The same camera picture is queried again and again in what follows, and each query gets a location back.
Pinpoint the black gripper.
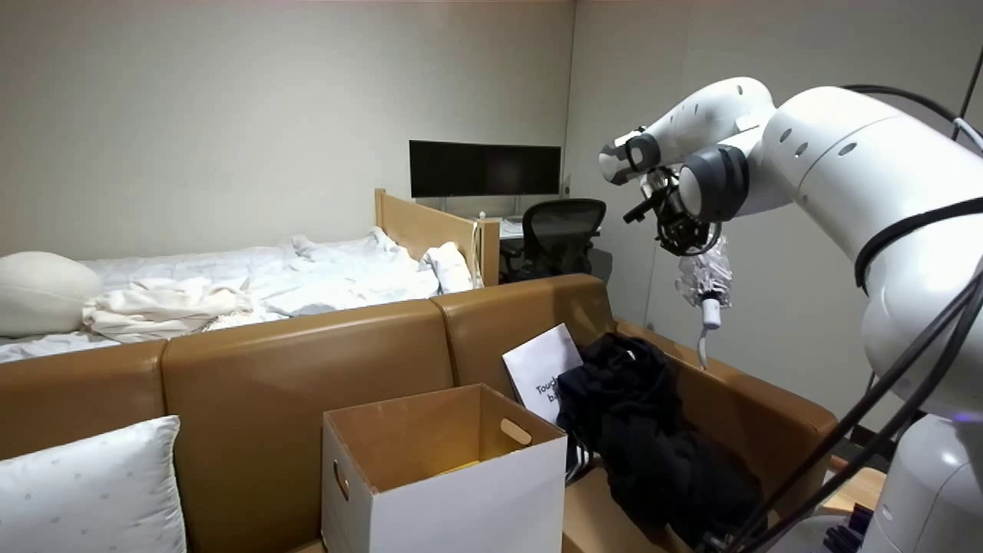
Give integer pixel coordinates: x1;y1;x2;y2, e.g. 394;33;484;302
623;170;712;257

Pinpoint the dark navy garment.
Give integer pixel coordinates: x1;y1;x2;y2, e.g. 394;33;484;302
554;329;687;516

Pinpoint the white paper sign with text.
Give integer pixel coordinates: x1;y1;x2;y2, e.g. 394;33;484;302
498;319;590;428

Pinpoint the cardboard box with white front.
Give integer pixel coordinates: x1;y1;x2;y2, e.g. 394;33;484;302
317;380;572;553

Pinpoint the brown cardboard box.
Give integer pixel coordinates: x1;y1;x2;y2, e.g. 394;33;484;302
0;269;843;553

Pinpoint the black mesh office chair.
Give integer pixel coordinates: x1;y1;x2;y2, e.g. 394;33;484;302
498;197;613;285

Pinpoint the black wide monitor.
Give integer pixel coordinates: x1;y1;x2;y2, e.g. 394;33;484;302
407;138;566;203

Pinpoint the white bed mattress sheet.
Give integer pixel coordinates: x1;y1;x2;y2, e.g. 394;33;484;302
0;226;482;367

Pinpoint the crumpled white blanket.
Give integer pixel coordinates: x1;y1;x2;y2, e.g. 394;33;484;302
80;275;261;345

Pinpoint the round white pillow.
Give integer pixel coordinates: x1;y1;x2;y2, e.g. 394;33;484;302
0;248;108;341

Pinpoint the white square pillow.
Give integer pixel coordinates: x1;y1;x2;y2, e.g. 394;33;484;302
0;410;193;553

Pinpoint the wooden bed frame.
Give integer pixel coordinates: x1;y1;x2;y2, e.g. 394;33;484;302
372;187;508;293

